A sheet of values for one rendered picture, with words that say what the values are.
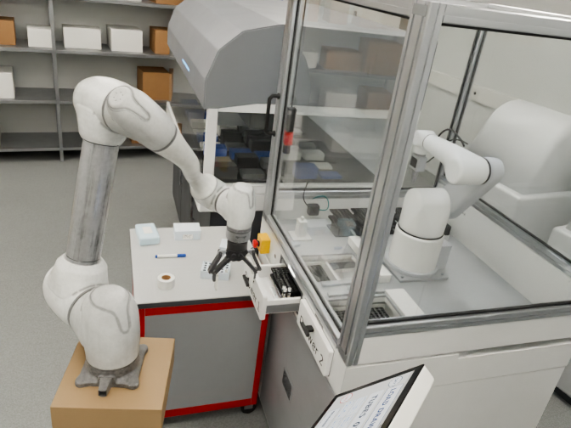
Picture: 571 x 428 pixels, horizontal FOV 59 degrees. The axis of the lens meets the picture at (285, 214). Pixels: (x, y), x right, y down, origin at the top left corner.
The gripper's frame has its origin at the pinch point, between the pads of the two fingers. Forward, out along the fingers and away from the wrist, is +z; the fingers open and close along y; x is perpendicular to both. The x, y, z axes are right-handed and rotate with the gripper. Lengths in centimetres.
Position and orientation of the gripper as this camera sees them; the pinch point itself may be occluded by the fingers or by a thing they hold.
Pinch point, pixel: (233, 284)
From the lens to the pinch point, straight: 195.1
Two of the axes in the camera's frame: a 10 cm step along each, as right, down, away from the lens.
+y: 9.5, -0.2, 3.1
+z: -1.2, 8.9, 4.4
